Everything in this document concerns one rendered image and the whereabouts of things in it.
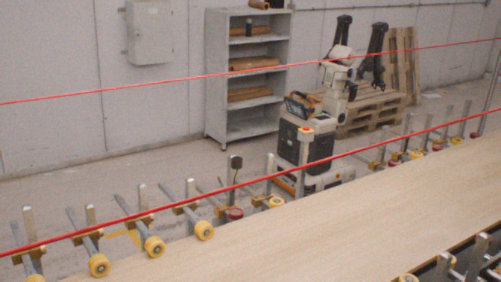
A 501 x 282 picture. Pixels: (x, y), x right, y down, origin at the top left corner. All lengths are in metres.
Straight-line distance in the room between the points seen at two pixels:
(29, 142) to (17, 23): 1.13
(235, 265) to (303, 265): 0.30
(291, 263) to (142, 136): 3.36
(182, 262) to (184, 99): 3.36
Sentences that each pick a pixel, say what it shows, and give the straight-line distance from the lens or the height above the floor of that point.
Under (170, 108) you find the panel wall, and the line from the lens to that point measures 5.15.
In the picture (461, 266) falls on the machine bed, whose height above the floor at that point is 0.68.
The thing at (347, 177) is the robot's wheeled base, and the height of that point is 0.19.
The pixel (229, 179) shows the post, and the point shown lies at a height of 1.04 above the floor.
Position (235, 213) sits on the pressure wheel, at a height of 0.91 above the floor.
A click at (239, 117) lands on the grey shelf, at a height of 0.18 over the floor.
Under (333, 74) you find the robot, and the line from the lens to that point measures 4.15.
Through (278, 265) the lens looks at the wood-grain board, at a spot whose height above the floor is 0.90.
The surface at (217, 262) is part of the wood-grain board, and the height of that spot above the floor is 0.90.
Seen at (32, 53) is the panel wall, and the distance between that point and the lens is 4.56.
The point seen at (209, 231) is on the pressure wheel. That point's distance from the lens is 2.16.
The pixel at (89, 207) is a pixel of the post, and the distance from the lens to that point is 2.10.
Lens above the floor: 2.19
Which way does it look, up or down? 23 degrees down
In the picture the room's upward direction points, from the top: 3 degrees clockwise
